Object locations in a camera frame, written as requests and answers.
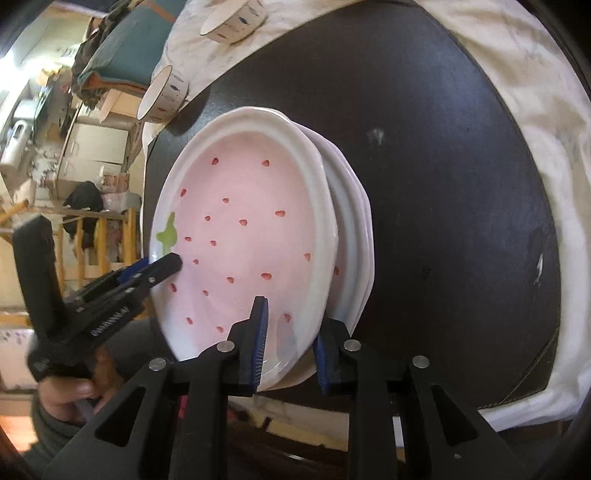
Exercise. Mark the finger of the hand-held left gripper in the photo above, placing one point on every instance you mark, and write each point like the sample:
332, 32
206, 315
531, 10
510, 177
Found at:
134, 272
161, 270

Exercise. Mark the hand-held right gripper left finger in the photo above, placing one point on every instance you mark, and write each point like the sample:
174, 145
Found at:
258, 344

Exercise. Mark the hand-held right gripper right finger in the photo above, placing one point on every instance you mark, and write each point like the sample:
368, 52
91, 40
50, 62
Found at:
325, 364

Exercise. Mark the pink strawberry print plate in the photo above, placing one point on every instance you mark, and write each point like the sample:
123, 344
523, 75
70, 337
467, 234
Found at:
240, 184

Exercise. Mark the white patterned bowl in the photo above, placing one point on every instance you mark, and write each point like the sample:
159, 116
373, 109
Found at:
168, 94
235, 23

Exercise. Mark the person's left forearm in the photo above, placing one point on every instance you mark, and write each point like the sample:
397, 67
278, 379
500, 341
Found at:
51, 434

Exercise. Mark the person's left hand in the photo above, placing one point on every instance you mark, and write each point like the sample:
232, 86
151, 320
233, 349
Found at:
64, 397

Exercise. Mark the wooden railing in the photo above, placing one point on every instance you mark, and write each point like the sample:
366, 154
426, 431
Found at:
106, 240

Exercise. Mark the pink floral box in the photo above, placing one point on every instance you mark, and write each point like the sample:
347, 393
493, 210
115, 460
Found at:
120, 191

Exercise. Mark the black cloth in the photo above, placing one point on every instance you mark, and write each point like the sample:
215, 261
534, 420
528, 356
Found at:
83, 201

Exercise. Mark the white cabinet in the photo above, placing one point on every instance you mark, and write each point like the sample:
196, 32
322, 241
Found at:
92, 147

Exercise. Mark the white kitchen appliance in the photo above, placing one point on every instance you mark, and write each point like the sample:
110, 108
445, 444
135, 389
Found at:
14, 143

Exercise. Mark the camouflage cloth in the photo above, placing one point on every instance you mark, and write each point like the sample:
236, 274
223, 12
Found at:
81, 69

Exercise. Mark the teal bed bumper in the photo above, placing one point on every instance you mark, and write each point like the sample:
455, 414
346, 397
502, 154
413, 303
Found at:
124, 46

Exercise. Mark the black leather mat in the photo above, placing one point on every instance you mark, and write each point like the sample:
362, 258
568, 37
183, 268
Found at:
438, 138

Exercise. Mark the light wooden bed frame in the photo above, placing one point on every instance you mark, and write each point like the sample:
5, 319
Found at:
122, 104

